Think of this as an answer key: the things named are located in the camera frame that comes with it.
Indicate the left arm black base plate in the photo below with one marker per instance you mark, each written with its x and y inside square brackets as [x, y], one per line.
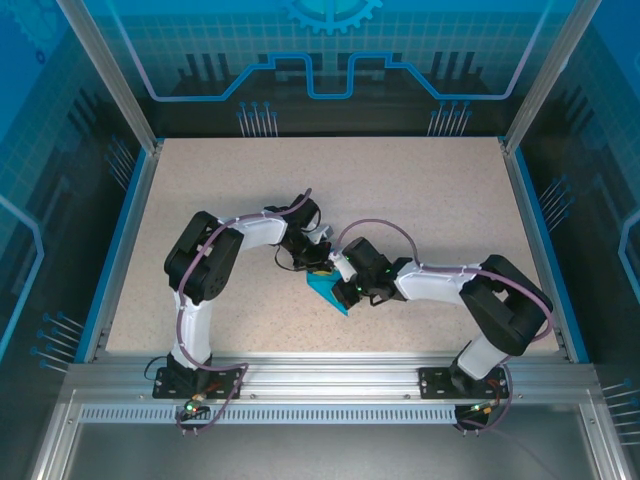
[170, 387]

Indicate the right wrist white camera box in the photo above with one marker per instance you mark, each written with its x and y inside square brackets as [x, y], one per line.
[345, 270]

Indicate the blue paper sheet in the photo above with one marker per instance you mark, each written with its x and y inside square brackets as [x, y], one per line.
[325, 290]

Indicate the aluminium frame post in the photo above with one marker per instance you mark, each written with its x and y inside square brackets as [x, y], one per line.
[544, 85]
[120, 85]

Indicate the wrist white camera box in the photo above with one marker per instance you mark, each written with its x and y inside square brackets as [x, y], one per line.
[345, 270]
[322, 234]

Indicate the aluminium mounting rail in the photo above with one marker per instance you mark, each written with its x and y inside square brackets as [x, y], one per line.
[325, 375]

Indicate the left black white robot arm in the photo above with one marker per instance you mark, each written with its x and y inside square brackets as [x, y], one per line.
[205, 260]

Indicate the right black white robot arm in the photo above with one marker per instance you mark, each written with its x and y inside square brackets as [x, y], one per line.
[505, 310]

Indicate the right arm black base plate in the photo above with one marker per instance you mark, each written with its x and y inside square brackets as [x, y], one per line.
[435, 382]

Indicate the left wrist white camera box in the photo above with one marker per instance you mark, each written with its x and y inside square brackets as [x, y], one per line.
[322, 234]

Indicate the aluminium table side rail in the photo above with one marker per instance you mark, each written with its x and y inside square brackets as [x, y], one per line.
[537, 250]
[125, 250]

